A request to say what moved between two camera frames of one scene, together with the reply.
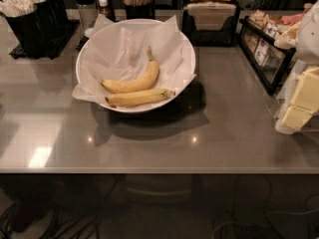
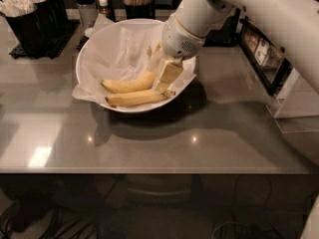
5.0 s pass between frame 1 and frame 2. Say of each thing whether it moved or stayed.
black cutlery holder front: stayed
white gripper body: moved
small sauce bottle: stayed
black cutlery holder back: stayed
